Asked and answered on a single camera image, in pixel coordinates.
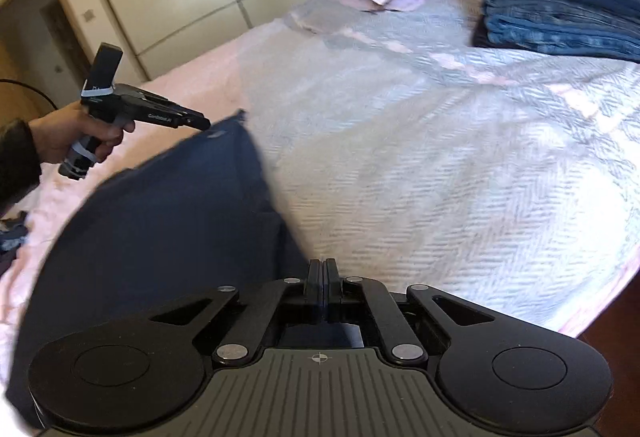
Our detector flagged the blue fleece sweater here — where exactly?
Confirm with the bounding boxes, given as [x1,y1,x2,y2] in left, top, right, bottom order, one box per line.
[5,110,311,423]

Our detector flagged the wooden door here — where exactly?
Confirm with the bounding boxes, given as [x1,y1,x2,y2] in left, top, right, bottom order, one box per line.
[0,40,56,120]

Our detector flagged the black cable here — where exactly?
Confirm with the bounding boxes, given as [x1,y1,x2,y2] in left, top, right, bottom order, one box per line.
[0,78,59,112]

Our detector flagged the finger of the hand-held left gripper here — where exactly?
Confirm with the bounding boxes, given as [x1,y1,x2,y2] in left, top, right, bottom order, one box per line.
[167,104,212,131]

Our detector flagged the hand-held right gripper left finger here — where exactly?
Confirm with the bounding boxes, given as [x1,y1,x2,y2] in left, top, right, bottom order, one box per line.
[145,259,326,365]

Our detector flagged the person's left hand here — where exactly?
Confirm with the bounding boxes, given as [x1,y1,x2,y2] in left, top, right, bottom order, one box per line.
[30,100,137,165]

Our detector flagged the pink herringbone bedspread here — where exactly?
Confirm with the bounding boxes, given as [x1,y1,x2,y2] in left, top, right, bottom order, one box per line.
[0,0,640,348]

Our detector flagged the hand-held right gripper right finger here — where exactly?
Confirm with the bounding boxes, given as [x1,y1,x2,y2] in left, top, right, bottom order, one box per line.
[325,258,497,365]

